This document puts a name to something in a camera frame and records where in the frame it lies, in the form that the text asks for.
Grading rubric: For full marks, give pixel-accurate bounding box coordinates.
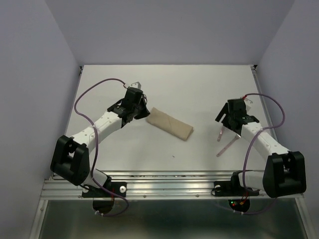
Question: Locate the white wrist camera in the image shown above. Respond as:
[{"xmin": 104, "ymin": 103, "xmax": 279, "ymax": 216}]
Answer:
[
  {"xmin": 244, "ymin": 98, "xmax": 253, "ymax": 112},
  {"xmin": 130, "ymin": 82, "xmax": 142, "ymax": 89}
]

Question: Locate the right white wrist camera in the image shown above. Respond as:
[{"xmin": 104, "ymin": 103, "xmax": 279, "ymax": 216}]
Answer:
[{"xmin": 244, "ymin": 98, "xmax": 253, "ymax": 112}]

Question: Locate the pink handled fork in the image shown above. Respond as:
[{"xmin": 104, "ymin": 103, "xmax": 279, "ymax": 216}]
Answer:
[{"xmin": 216, "ymin": 135, "xmax": 241, "ymax": 157}]

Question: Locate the beige cloth napkin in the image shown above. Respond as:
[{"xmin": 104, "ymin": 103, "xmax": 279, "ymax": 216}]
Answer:
[{"xmin": 146, "ymin": 108, "xmax": 194, "ymax": 141}]

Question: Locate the aluminium front rail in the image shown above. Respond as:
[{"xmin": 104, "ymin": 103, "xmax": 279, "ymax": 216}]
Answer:
[{"xmin": 30, "ymin": 171, "xmax": 316, "ymax": 239}]

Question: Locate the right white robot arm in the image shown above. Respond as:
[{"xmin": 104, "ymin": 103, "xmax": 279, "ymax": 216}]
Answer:
[{"xmin": 212, "ymin": 98, "xmax": 307, "ymax": 198}]

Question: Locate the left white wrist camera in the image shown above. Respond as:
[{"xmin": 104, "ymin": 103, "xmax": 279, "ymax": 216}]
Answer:
[{"xmin": 130, "ymin": 82, "xmax": 142, "ymax": 89}]

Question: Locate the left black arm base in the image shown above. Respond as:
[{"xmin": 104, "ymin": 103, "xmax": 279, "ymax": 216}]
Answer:
[{"xmin": 80, "ymin": 170, "xmax": 127, "ymax": 199}]

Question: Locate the pink handled knife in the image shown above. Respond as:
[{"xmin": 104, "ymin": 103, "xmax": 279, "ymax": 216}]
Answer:
[{"xmin": 217, "ymin": 126, "xmax": 224, "ymax": 142}]

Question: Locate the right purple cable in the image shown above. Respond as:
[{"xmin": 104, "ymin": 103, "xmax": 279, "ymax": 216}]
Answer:
[{"xmin": 215, "ymin": 93, "xmax": 286, "ymax": 216}]

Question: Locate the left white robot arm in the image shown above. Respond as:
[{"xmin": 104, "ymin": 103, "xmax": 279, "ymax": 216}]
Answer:
[{"xmin": 50, "ymin": 87, "xmax": 150, "ymax": 196}]

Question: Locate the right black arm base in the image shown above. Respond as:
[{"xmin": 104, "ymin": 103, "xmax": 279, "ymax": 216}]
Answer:
[{"xmin": 211, "ymin": 171, "xmax": 259, "ymax": 197}]

